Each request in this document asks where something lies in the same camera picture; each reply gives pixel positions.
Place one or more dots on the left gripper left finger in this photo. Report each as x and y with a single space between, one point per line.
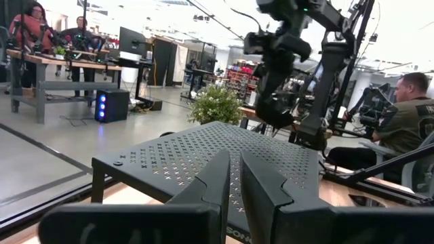
203 223

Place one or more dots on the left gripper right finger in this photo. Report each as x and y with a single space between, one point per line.
305 227

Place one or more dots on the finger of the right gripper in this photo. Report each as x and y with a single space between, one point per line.
268 101
285 101

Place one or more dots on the black background robot arm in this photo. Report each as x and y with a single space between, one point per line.
373 105
81 42

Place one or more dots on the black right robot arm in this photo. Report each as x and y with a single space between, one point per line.
325 88

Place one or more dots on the red storage shelves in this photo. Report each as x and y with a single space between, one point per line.
242 81

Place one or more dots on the green potted plant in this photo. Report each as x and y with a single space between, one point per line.
215 105

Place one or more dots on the black background desk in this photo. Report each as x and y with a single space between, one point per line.
198 79

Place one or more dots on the black perforated metal riser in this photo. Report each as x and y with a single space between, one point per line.
176 152

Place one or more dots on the white panel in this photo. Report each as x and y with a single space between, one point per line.
180 63

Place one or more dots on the black tall cabinet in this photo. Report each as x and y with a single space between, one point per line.
162 62

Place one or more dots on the grey office chair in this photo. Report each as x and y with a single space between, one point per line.
410 169

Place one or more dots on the person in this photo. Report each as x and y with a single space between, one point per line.
81 34
407 125
32 30

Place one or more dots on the black standing desk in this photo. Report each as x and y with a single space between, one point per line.
140 84

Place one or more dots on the black computer monitor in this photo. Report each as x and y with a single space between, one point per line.
131 40

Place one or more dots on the black computer tower lit fans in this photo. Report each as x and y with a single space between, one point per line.
112 106

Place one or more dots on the small potted plant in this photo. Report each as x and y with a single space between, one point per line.
60 51

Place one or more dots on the wooden workbench grey legs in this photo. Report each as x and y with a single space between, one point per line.
40 60

